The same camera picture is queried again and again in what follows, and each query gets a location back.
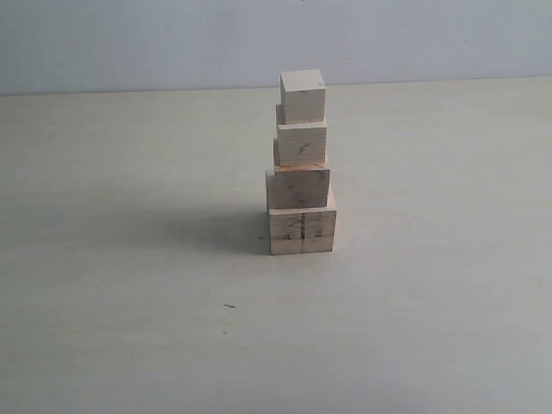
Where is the medium wooden cube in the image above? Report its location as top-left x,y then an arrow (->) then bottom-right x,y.
267,161 -> 330,209

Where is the smallest wooden cube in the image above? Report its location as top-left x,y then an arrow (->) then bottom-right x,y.
280,69 -> 326,124

